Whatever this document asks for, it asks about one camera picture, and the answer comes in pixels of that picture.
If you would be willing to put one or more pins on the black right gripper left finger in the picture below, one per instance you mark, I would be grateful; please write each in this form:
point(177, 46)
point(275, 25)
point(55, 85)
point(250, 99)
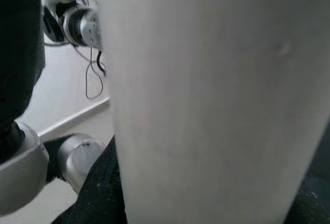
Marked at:
point(98, 195)

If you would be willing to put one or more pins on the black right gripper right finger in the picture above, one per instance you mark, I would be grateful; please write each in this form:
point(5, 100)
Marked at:
point(314, 203)

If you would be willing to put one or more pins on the white plastic table leg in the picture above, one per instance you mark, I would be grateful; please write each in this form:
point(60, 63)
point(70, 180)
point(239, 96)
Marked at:
point(206, 105)

